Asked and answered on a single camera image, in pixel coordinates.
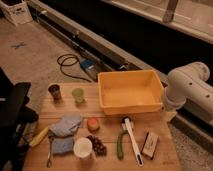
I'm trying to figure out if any small red apple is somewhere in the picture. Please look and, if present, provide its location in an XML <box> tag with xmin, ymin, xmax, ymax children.
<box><xmin>87</xmin><ymin>118</ymin><xmax>100</xmax><ymax>131</ymax></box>

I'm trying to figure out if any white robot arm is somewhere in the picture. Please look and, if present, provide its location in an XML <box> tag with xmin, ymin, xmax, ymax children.
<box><xmin>162</xmin><ymin>62</ymin><xmax>213</xmax><ymax>114</ymax></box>

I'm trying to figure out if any green plastic cup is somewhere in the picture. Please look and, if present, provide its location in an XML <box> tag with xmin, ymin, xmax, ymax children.
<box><xmin>72</xmin><ymin>88</ymin><xmax>84</xmax><ymax>103</ymax></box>

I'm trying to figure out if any dark metal cup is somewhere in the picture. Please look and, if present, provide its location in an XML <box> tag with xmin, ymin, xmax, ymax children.
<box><xmin>48</xmin><ymin>84</ymin><xmax>61</xmax><ymax>101</ymax></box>

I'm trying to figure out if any white paper cup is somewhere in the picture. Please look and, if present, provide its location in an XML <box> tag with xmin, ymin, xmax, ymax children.
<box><xmin>73</xmin><ymin>137</ymin><xmax>92</xmax><ymax>159</ymax></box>

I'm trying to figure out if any yellow plastic bin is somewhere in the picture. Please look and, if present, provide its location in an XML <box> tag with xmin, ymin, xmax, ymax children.
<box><xmin>98</xmin><ymin>70</ymin><xmax>163</xmax><ymax>115</ymax></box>

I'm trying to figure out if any blue power box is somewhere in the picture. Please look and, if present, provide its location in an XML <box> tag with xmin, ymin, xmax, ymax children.
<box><xmin>80</xmin><ymin>59</ymin><xmax>95</xmax><ymax>71</ymax></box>

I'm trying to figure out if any blue cloth upper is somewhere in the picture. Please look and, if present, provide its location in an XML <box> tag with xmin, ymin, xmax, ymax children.
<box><xmin>50</xmin><ymin>115</ymin><xmax>83</xmax><ymax>137</ymax></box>

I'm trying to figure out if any blue cloth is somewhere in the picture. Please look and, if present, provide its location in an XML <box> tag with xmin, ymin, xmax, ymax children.
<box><xmin>50</xmin><ymin>115</ymin><xmax>83</xmax><ymax>137</ymax></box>
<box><xmin>52</xmin><ymin>137</ymin><xmax>74</xmax><ymax>155</ymax></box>

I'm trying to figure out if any green cucumber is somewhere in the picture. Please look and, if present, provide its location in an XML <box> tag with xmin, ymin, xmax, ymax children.
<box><xmin>116</xmin><ymin>131</ymin><xmax>127</xmax><ymax>160</ymax></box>

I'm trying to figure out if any bunch of dark grapes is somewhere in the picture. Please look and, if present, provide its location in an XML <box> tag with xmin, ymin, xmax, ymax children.
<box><xmin>88</xmin><ymin>135</ymin><xmax>107</xmax><ymax>156</ymax></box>

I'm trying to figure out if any blue cloth lower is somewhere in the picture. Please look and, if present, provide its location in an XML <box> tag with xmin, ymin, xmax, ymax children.
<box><xmin>52</xmin><ymin>137</ymin><xmax>74</xmax><ymax>155</ymax></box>

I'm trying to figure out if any black and white eraser block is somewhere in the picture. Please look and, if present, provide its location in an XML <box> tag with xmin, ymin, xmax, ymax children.
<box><xmin>141</xmin><ymin>132</ymin><xmax>159</xmax><ymax>158</ymax></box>

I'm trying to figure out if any yellow banana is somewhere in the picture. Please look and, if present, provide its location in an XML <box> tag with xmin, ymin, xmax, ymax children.
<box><xmin>29</xmin><ymin>127</ymin><xmax>49</xmax><ymax>147</ymax></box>

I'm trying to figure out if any black chair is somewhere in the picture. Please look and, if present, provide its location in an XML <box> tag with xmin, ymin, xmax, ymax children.
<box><xmin>0</xmin><ymin>67</ymin><xmax>39</xmax><ymax>171</ymax></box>

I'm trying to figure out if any white cardboard box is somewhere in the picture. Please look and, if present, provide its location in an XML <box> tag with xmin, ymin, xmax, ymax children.
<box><xmin>0</xmin><ymin>0</ymin><xmax>32</xmax><ymax>26</ymax></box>

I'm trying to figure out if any white handled brush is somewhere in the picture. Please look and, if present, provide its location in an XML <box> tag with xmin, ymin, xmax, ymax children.
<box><xmin>122</xmin><ymin>117</ymin><xmax>144</xmax><ymax>166</ymax></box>

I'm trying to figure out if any black cable loop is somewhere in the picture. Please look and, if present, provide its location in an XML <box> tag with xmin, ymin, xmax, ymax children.
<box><xmin>56</xmin><ymin>53</ymin><xmax>93</xmax><ymax>83</ymax></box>

